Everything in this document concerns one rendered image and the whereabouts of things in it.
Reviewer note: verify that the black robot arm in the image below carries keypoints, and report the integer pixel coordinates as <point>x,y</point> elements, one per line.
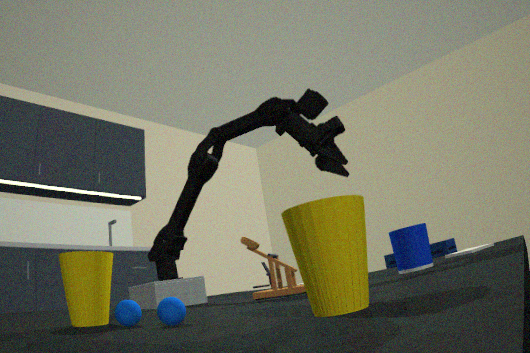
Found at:
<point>202,166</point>

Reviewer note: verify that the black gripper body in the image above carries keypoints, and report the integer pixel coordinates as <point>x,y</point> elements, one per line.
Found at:
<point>309,137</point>

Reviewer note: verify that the yellow plastic cup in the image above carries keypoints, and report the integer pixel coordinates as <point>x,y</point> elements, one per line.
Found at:
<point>328,239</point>
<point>87,282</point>

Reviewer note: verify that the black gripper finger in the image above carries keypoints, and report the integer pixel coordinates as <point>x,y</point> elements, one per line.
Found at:
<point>335,168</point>
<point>327,148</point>

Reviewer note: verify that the blue cup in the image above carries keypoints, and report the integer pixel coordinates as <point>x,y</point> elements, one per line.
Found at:
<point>411,248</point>

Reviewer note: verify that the white square tile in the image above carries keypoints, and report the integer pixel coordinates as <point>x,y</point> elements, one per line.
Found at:
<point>469,250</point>

